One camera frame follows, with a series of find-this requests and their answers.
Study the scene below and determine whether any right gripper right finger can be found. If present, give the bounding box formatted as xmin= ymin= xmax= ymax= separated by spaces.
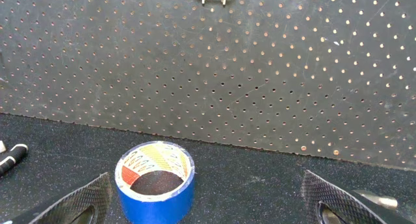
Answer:
xmin=300 ymin=169 xmax=416 ymax=224

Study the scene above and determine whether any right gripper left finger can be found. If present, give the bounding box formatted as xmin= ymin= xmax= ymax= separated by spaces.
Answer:
xmin=3 ymin=171 xmax=113 ymax=224

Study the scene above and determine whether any roll of blue tape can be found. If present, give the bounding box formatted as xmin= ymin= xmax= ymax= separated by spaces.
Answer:
xmin=114 ymin=140 xmax=196 ymax=224

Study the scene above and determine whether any black pegboard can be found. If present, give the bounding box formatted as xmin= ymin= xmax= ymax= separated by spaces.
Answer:
xmin=0 ymin=0 xmax=416 ymax=171

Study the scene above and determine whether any hammer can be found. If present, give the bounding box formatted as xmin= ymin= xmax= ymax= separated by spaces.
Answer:
xmin=352 ymin=188 xmax=399 ymax=210

